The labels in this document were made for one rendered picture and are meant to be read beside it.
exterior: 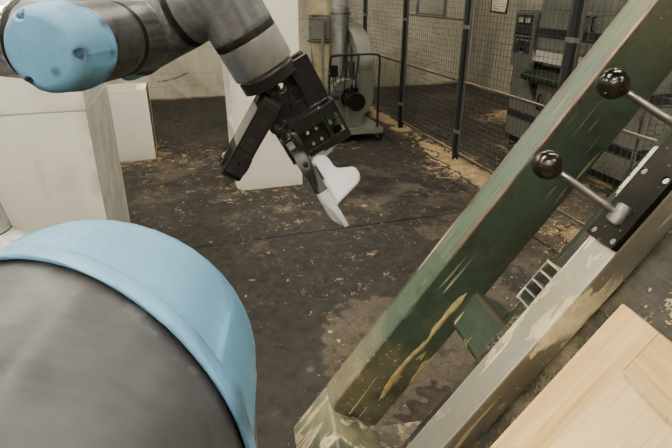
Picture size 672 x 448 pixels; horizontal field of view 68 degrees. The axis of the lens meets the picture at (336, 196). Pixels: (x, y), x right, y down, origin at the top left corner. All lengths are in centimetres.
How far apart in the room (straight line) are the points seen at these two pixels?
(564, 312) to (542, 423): 13
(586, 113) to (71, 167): 245
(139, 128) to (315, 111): 494
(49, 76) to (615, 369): 64
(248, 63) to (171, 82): 809
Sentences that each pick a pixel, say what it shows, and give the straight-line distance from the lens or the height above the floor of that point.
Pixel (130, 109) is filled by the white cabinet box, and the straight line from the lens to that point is 547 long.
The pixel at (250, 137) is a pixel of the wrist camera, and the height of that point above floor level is 147.
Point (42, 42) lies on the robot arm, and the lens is 49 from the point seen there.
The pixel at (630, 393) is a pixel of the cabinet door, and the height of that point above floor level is 123.
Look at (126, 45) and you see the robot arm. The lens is 53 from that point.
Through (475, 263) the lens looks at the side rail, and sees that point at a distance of 91.
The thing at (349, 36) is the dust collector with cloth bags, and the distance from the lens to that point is 619.
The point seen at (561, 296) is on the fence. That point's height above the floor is 127.
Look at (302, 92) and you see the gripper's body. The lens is 61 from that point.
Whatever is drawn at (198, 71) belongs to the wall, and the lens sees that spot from 864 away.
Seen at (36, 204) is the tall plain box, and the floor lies 62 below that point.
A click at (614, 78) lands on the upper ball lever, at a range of 68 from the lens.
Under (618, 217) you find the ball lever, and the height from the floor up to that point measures 138.
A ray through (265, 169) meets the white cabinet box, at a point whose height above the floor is 18.
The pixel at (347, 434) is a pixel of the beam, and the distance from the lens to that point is 99.
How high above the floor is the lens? 163
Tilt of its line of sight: 22 degrees down
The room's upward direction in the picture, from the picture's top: straight up
